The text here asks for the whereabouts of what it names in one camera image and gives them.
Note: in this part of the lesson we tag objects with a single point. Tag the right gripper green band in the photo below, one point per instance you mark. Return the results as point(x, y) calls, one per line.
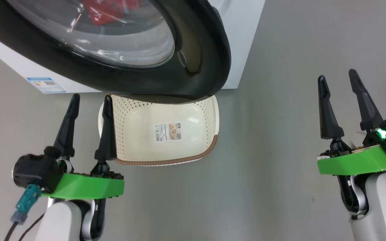
point(347, 162)

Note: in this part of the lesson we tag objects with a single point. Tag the red shorts white stripes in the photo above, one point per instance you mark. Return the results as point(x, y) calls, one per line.
point(99, 15)

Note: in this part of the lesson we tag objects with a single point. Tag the black round glass washer door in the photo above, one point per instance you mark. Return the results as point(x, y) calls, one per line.
point(206, 67)

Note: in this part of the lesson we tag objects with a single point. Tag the white front-load washing machine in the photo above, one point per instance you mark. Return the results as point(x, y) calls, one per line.
point(243, 40)

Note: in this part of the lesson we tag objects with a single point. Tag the cream perforated laundry basket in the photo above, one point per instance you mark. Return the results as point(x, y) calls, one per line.
point(179, 150)

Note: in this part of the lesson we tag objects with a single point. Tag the paper barcode basket label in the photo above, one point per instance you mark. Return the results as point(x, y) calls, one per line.
point(168, 131)

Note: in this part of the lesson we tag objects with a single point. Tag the blue white energy label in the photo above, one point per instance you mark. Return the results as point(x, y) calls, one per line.
point(47, 85)

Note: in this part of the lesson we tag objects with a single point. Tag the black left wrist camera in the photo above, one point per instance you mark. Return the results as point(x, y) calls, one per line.
point(35, 170)

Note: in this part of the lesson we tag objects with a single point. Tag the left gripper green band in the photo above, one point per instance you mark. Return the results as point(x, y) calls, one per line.
point(85, 185)

